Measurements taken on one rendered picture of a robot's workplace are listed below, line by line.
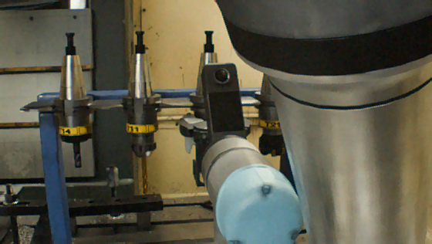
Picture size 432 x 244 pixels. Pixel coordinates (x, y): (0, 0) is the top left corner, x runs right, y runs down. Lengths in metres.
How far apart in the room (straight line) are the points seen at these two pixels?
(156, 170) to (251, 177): 1.34
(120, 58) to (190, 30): 0.45
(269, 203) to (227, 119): 0.19
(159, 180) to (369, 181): 1.55
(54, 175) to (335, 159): 0.61
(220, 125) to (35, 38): 0.84
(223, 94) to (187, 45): 1.10
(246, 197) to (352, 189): 0.17
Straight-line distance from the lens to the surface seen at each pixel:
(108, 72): 1.25
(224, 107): 0.50
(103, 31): 1.25
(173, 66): 1.60
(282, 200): 0.34
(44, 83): 1.24
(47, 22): 1.23
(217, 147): 0.45
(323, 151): 0.16
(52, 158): 0.72
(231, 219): 0.34
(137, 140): 0.64
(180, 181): 1.70
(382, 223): 0.20
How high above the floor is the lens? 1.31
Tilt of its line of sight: 11 degrees down
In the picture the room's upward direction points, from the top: straight up
